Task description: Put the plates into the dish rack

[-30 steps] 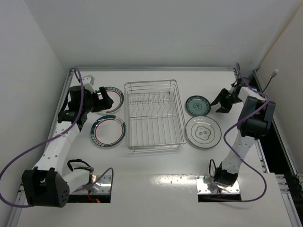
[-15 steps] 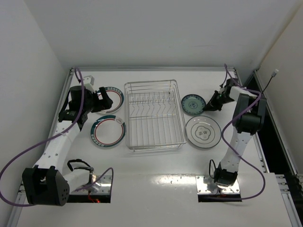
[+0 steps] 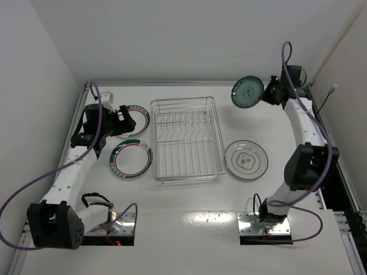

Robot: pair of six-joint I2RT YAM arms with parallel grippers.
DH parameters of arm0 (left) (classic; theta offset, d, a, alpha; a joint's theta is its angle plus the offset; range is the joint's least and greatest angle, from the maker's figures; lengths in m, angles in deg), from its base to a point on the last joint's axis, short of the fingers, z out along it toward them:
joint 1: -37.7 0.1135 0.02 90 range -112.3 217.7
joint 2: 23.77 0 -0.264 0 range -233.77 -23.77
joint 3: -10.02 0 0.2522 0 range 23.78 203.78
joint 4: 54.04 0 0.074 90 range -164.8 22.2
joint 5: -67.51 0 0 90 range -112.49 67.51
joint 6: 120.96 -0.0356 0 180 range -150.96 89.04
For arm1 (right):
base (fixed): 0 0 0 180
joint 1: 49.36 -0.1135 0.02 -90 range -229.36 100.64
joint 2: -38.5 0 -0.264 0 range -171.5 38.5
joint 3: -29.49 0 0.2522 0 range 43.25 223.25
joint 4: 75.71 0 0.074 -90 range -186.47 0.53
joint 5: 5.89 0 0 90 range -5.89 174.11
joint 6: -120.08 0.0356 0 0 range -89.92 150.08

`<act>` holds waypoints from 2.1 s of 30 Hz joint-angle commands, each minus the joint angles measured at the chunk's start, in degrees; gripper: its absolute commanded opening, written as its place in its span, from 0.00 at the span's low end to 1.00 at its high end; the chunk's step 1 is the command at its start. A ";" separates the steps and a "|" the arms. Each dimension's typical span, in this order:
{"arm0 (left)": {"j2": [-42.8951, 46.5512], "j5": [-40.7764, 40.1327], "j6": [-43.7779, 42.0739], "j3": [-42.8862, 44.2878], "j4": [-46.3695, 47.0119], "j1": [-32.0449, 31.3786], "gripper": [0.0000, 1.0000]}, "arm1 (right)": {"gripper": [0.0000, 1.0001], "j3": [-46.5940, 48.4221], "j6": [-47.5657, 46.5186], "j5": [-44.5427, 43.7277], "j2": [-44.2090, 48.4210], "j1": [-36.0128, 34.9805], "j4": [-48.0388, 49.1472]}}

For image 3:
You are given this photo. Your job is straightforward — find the metal wire dish rack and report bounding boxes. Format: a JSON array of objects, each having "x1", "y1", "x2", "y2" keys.
[{"x1": 151, "y1": 96, "x2": 227, "y2": 183}]

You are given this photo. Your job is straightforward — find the green red rimmed plate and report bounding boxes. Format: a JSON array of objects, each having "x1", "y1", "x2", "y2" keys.
[
  {"x1": 119, "y1": 105, "x2": 151, "y2": 139},
  {"x1": 109, "y1": 139, "x2": 153, "y2": 180}
]

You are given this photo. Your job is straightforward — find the black wall cable with plug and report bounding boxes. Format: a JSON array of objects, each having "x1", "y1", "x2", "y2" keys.
[{"x1": 315, "y1": 83, "x2": 338, "y2": 115}]

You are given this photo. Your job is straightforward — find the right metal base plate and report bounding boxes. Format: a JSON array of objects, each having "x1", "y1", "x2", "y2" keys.
[{"x1": 237, "y1": 212, "x2": 291, "y2": 237}]

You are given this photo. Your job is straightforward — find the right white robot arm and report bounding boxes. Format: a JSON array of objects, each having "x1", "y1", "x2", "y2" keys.
[{"x1": 259, "y1": 65, "x2": 339, "y2": 223}]

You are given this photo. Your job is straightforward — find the metal base plate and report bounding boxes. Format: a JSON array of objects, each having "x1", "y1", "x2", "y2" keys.
[
  {"x1": 237, "y1": 212, "x2": 291, "y2": 237},
  {"x1": 86, "y1": 212, "x2": 136, "y2": 237}
]

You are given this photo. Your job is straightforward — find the small blue patterned plate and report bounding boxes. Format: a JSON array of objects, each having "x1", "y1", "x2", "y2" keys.
[{"x1": 231, "y1": 76, "x2": 264, "y2": 109}]

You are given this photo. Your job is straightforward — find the far green red rimmed plate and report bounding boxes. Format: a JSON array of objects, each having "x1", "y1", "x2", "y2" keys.
[{"x1": 119, "y1": 105, "x2": 151, "y2": 139}]

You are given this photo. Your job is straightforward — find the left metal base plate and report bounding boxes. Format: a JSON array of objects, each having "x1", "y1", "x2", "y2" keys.
[{"x1": 86, "y1": 212, "x2": 136, "y2": 237}]

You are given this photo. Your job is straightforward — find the white plate with grey rim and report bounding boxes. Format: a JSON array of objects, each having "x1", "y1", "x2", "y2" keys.
[{"x1": 225, "y1": 140, "x2": 269, "y2": 180}]

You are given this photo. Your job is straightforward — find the near green red rimmed plate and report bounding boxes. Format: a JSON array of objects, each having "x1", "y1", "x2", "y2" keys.
[{"x1": 109, "y1": 139, "x2": 153, "y2": 180}]

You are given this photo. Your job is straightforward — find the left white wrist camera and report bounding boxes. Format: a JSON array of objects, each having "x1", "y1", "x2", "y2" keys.
[{"x1": 100, "y1": 91, "x2": 114, "y2": 112}]

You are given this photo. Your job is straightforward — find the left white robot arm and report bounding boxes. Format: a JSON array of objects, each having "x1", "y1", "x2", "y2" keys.
[{"x1": 27, "y1": 103, "x2": 136, "y2": 250}]

